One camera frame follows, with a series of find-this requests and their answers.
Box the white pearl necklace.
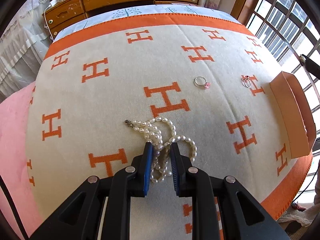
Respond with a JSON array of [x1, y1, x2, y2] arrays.
[[124, 116, 198, 184]]

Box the ring with pink stone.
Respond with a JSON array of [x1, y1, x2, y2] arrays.
[[194, 76, 211, 90]]

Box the white lace covered furniture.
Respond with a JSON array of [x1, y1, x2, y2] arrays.
[[0, 0, 52, 101]]

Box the white power adapter cable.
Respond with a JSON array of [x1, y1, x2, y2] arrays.
[[43, 0, 66, 38]]

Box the orange beige H blanket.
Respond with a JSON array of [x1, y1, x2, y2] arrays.
[[25, 13, 312, 239]]

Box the pink storage box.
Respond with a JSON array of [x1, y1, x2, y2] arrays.
[[270, 72, 316, 159]]

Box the pink blanket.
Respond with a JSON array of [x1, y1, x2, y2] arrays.
[[1, 82, 42, 235]]

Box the light blue bed sheet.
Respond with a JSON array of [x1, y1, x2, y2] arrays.
[[53, 3, 241, 42]]

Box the ring with red stone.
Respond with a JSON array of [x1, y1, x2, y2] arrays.
[[241, 75, 252, 89]]

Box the window with metal grille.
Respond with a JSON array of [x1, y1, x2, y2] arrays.
[[245, 0, 320, 205]]

